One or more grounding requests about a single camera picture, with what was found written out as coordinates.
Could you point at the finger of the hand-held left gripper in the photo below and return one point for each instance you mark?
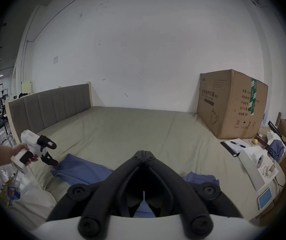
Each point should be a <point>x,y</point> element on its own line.
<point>48,143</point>
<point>50,160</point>

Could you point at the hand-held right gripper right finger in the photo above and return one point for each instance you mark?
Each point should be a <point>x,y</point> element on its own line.
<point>183,196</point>

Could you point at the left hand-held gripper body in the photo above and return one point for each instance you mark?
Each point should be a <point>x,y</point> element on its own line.
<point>31,141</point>

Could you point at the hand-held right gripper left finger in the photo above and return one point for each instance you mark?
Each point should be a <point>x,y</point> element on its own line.
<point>100,196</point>

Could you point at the person's left hand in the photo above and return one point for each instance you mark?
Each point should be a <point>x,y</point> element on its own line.
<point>18,149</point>

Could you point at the blue shirt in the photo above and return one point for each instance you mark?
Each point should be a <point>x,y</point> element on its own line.
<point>83,170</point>

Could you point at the grey padded headboard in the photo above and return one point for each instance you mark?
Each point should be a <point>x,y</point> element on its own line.
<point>48,109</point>

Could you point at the white pillow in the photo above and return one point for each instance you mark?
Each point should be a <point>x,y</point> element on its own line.
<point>33,204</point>

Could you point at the white notebook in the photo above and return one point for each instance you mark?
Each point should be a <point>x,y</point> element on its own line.
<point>235,147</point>

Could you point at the bed with beige sheet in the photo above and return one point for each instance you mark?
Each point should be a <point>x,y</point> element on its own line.
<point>138,131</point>

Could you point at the black pen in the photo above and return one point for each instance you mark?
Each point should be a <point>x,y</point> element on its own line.
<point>237,144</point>

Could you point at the white open box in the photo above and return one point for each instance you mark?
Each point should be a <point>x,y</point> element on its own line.
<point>257,164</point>

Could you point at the white phone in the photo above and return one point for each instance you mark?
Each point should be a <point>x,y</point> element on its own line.
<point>264,199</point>

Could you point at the large brown cardboard carton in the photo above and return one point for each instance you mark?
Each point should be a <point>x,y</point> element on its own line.
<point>228,104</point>

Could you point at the blue bundled cloth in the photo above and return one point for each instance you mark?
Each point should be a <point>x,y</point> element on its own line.
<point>276,149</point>

